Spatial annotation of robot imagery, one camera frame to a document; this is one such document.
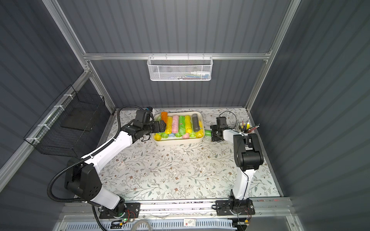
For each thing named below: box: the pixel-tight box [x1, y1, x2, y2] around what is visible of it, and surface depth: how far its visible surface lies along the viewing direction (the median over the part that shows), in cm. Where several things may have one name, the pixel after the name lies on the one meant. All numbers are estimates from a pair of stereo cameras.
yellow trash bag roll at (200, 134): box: [195, 119, 205, 139], surface depth 102 cm
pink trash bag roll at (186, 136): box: [182, 132, 190, 140], surface depth 101 cm
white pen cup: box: [237, 122, 255, 134], surface depth 98 cm
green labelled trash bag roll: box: [178, 115, 186, 136], surface depth 101 cm
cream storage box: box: [152, 111, 206, 146], surface depth 101 cm
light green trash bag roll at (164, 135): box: [160, 131, 169, 139], surface depth 101 cm
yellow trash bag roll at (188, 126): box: [185, 114, 193, 134], surface depth 101 cm
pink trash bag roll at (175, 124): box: [171, 115, 179, 134], surface depth 101 cm
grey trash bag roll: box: [191, 113, 200, 133], surface depth 104 cm
